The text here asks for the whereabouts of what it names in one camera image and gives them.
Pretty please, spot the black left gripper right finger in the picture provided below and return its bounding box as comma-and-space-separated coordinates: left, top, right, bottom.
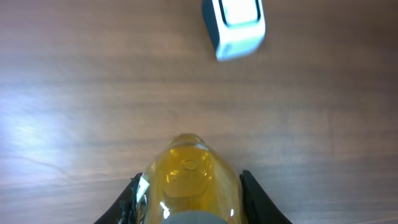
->
239, 170, 292, 224

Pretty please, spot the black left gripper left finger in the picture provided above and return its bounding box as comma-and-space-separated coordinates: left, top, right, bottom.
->
94, 172, 142, 224

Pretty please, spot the yellow dish soap bottle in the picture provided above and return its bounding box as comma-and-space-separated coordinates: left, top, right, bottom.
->
136, 134, 248, 223

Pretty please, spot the white barcode scanner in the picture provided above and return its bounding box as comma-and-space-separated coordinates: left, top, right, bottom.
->
201, 0, 266, 61

